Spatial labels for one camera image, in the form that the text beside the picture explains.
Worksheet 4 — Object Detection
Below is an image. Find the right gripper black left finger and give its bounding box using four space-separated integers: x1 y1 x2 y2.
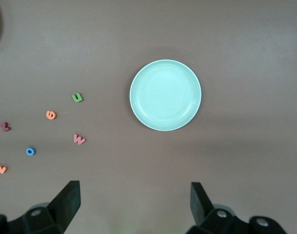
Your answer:
0 180 80 234

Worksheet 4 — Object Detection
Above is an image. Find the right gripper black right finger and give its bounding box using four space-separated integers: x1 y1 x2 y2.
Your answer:
186 182 288 234

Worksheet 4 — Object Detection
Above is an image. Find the pink foam letter w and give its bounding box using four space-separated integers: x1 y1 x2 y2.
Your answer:
73 134 87 145

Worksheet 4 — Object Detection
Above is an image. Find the green plate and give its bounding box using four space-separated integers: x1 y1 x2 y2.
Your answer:
129 59 202 132

